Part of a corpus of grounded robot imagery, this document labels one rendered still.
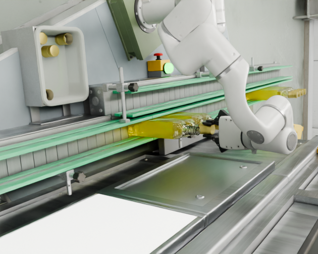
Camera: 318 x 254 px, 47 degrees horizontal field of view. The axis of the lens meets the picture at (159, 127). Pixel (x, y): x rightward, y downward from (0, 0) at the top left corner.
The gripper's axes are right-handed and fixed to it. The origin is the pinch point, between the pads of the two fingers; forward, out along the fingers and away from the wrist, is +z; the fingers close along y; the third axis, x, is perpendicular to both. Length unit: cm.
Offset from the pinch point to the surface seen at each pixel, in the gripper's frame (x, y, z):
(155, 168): 13.9, -11.9, 11.4
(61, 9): 0, 51, 99
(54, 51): 39, 27, 25
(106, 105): 24.9, 9.3, 21.0
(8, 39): 49, 31, 33
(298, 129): -303, -62, 142
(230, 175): 2.6, -12.4, -10.3
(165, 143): -6.0, -10.0, 29.8
